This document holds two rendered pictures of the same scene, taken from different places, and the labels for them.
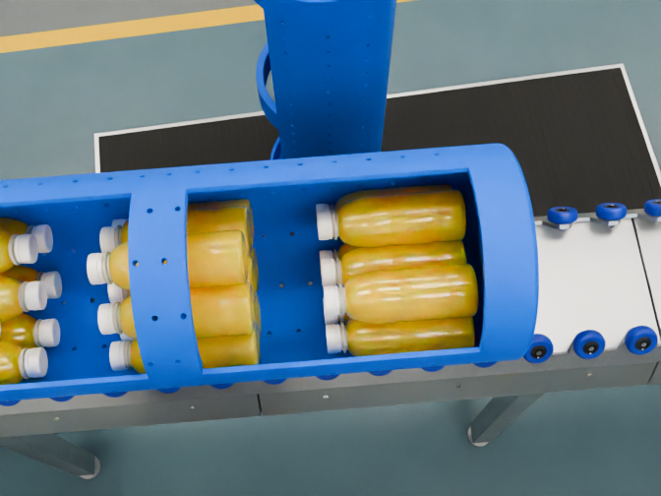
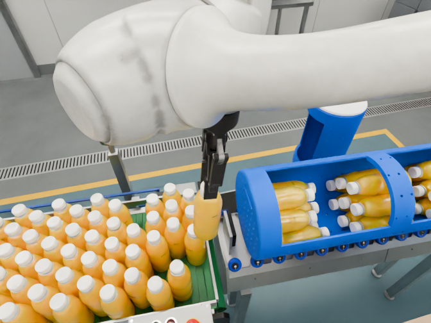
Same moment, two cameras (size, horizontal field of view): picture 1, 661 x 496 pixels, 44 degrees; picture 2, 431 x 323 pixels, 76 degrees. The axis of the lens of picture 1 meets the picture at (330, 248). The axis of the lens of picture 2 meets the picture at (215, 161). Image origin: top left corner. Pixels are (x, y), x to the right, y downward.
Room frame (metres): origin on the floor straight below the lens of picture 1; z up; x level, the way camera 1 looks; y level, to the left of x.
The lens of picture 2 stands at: (-0.13, 0.79, 1.84)
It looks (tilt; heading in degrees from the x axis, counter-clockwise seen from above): 46 degrees down; 353
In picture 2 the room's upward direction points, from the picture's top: straight up
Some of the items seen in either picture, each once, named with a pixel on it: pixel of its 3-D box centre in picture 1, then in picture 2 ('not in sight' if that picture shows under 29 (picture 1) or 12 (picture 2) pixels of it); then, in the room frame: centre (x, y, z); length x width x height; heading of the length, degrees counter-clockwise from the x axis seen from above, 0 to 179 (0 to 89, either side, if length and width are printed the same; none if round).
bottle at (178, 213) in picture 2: not in sight; (174, 220); (0.41, 0.87, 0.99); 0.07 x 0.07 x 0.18
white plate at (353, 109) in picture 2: not in sight; (338, 99); (1.01, 0.01, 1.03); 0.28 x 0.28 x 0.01
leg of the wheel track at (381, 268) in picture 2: not in sight; (398, 251); (0.48, -0.36, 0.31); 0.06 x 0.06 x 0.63; 4
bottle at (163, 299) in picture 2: not in sight; (160, 296); (0.16, 0.92, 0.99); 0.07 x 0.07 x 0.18
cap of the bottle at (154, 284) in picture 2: not in sight; (154, 284); (0.16, 0.92, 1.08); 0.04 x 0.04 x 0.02
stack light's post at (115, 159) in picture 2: not in sight; (140, 226); (0.68, 1.09, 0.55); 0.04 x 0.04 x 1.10; 4
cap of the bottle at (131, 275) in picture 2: not in sight; (132, 275); (0.19, 0.98, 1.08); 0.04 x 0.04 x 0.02
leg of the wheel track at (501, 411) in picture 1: (502, 410); (414, 275); (0.34, -0.37, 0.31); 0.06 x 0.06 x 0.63; 4
